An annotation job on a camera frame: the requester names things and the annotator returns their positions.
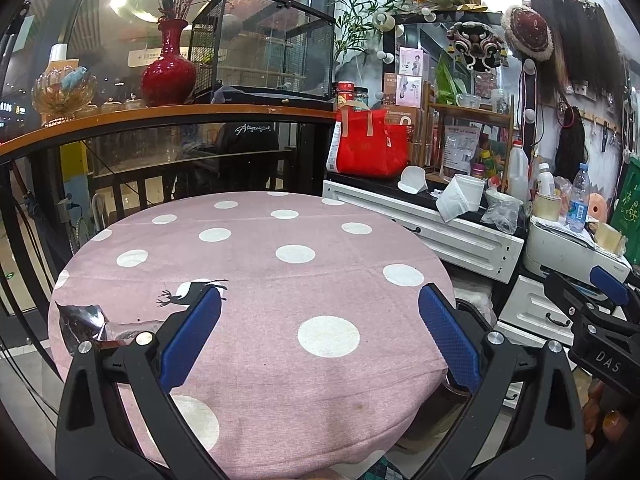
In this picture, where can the white printed packet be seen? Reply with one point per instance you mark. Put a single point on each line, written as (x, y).
(460, 150)

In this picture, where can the ornate white headdress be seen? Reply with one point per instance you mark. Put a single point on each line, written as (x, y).
(475, 42)

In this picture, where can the wooden shelf rack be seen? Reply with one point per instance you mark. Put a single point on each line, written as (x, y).
(470, 109)

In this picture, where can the brown cardboard box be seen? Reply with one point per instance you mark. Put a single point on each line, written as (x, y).
(400, 120)

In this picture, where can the dark fringed wall hanging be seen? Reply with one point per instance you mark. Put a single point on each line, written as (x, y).
(580, 35)

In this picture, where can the pink box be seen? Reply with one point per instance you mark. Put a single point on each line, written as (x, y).
(414, 62)

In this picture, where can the person's right hand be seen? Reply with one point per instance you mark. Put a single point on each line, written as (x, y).
(612, 420)

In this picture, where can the person's checked green trousers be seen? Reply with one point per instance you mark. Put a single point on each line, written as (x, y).
(387, 470)

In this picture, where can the clear glass bowl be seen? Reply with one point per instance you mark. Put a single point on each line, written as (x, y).
(469, 101)

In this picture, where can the black wig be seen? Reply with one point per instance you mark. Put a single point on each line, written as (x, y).
(570, 140)

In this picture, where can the wooden counter ledge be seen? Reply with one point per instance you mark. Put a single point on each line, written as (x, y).
(200, 110)

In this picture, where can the pink polka dot tablecloth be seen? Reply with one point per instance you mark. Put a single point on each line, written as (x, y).
(250, 285)

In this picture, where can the clear plastic bag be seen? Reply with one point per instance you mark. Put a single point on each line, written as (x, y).
(502, 210)

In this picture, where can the red embroidered hat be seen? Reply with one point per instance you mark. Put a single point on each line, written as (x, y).
(527, 30)

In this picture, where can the cream round tin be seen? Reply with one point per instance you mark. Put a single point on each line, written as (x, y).
(546, 208)

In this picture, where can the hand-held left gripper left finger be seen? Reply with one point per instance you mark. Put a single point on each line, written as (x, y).
(190, 340)

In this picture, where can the green printed board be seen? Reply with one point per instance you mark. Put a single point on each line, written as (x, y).
(631, 200)

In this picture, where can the white printer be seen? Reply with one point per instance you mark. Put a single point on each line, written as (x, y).
(555, 250)

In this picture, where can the translucent tan container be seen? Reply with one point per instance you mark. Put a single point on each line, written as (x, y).
(610, 237)

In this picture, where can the printed glass cup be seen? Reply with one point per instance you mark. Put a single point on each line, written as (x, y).
(500, 101)

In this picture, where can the red lid jar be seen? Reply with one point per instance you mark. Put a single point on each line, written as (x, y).
(346, 95)

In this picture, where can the silver red snack wrapper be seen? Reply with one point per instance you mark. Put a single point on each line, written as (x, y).
(80, 325)

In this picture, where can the white tissue roll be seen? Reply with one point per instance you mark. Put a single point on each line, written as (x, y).
(465, 195)

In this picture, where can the dark lid jar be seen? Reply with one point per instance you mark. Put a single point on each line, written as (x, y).
(362, 97)

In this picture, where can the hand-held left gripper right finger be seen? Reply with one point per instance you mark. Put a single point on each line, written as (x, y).
(450, 340)

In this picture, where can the green leaf decoration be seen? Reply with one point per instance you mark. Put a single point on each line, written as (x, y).
(447, 80)

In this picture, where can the white plastic bag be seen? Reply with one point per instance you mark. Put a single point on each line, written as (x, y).
(472, 292)

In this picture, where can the small white bottle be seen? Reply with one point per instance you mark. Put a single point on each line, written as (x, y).
(545, 180)

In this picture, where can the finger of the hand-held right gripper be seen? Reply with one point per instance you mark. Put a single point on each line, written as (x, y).
(610, 285)
(570, 297)

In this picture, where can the red ceramic vase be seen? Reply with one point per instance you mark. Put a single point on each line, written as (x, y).
(167, 82)

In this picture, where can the peach round pad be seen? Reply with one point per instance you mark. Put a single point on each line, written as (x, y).
(597, 207)

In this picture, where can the white jug red cap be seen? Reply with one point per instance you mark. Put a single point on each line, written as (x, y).
(517, 175)

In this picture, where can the clear water bottle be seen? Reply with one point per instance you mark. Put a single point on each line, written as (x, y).
(577, 205)

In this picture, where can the white drawer unit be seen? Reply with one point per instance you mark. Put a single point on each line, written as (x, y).
(525, 305)

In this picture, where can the red tote bag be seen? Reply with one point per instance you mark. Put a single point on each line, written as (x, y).
(365, 152)

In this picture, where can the green leafy branches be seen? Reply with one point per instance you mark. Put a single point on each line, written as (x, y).
(360, 20)

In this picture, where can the glass lotus bowl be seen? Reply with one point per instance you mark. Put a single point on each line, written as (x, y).
(62, 92)

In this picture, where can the vanity mirror with bulbs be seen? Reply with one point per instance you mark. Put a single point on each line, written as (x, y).
(430, 40)

